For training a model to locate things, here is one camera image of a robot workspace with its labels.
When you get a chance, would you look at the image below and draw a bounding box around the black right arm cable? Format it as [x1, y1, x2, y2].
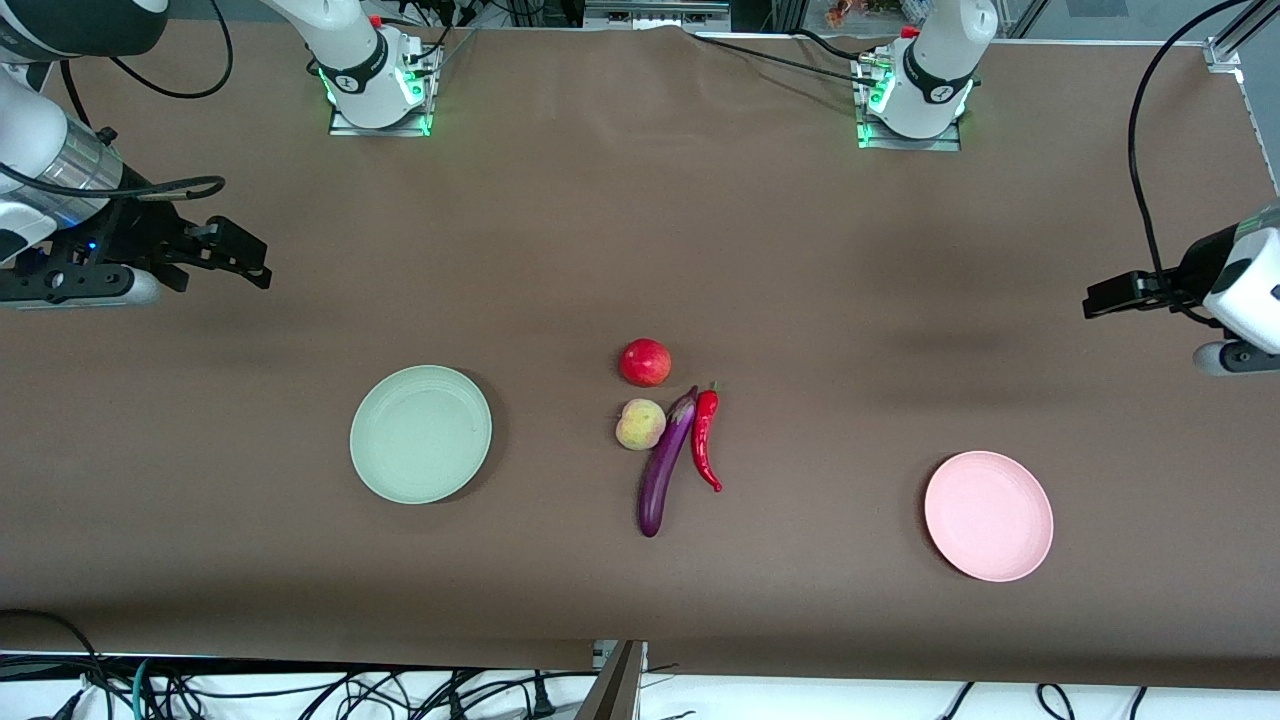
[0, 0, 234, 201]

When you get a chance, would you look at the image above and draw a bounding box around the black cable across mat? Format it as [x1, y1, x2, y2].
[690, 30, 881, 87]

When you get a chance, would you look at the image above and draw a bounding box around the white object at table edge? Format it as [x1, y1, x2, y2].
[575, 640, 649, 720]

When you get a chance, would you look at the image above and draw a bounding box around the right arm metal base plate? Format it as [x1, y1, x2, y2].
[328, 100, 433, 138]

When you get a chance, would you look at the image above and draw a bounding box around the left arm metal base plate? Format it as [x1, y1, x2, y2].
[857, 120, 963, 153]

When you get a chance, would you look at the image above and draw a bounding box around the yellow pink peach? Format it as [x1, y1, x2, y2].
[615, 398, 668, 452]

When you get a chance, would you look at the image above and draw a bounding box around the pink plate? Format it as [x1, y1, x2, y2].
[924, 451, 1055, 583]

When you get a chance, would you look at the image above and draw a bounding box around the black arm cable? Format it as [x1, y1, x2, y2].
[1128, 0, 1251, 326]
[0, 0, 234, 201]

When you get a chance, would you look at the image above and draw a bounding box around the pale green plate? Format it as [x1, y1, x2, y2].
[349, 364, 494, 505]

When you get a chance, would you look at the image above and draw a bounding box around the purple eggplant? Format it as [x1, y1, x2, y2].
[638, 386, 700, 539]

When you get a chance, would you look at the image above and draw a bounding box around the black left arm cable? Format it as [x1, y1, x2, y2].
[1128, 0, 1251, 326]

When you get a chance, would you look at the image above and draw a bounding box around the brown table mat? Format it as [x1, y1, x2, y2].
[0, 18, 1280, 691]

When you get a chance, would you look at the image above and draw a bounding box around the red apple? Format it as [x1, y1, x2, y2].
[618, 338, 673, 388]

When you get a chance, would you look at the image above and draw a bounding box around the aluminium rail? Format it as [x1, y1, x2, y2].
[585, 0, 731, 29]

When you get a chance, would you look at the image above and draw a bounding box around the aluminium frame corner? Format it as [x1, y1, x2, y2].
[1205, 0, 1280, 73]

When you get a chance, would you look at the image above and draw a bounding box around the red chili pepper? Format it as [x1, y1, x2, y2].
[691, 381, 724, 494]

